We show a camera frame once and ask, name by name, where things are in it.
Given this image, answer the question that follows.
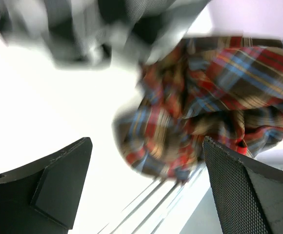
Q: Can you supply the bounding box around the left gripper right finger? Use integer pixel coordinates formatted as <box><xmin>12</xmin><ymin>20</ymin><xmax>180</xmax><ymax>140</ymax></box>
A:
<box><xmin>203</xmin><ymin>136</ymin><xmax>283</xmax><ymax>234</ymax></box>

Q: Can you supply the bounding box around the red brown plaid shirt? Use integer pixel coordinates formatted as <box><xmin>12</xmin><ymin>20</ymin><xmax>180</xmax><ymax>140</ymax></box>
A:
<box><xmin>115</xmin><ymin>36</ymin><xmax>283</xmax><ymax>181</ymax></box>

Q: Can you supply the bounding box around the black white checkered shirt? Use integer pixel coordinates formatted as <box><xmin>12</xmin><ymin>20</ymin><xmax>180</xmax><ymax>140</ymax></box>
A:
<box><xmin>0</xmin><ymin>0</ymin><xmax>208</xmax><ymax>66</ymax></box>

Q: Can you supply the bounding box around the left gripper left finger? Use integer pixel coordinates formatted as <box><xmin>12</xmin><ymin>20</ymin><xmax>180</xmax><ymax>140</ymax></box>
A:
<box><xmin>0</xmin><ymin>137</ymin><xmax>93</xmax><ymax>234</ymax></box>

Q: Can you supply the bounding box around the aluminium mounting rail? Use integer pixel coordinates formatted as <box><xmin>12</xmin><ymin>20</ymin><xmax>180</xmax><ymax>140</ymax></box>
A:
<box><xmin>99</xmin><ymin>163</ymin><xmax>210</xmax><ymax>234</ymax></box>

